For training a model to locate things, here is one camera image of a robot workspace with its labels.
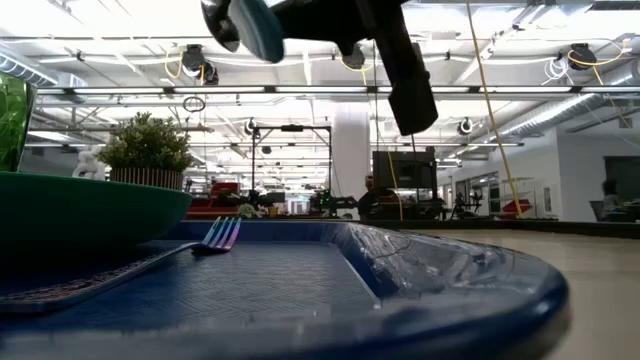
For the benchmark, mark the white column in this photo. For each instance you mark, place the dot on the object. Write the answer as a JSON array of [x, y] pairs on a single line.
[[351, 150]]

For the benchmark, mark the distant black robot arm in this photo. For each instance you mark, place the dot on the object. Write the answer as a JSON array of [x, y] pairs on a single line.
[[335, 204]]

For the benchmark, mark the black display screen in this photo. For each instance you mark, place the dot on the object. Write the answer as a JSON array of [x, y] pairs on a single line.
[[402, 170]]

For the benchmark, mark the long ceiling light strip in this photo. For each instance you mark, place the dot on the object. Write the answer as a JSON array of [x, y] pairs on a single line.
[[320, 90]]

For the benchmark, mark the green plastic plate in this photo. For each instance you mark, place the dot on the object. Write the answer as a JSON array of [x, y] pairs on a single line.
[[75, 210]]

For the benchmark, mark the red cabinet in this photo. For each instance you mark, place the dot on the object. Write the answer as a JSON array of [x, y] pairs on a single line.
[[220, 195]]

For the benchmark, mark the silver ventilation duct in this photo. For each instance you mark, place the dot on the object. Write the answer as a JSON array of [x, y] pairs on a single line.
[[25, 70], [560, 112]]

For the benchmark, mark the white figurine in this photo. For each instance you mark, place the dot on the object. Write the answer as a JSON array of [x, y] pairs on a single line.
[[89, 162]]

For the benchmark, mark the black rig frame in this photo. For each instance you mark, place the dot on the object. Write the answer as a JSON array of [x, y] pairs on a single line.
[[292, 128]]

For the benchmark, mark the small potted green plant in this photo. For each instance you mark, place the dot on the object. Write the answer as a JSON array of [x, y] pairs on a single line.
[[145, 145]]

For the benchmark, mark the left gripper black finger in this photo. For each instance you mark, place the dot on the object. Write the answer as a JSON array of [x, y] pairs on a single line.
[[320, 17]]

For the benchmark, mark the red slanted object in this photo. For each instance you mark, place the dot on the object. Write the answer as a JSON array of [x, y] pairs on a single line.
[[517, 207]]

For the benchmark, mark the person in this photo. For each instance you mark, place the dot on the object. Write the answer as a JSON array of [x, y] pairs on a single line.
[[610, 197], [377, 202]]

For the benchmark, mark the blue plastic tray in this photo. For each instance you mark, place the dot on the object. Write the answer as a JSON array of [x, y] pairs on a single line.
[[300, 280]]

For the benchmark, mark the green transparent cup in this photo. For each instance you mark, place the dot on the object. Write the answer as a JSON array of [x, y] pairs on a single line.
[[15, 125]]

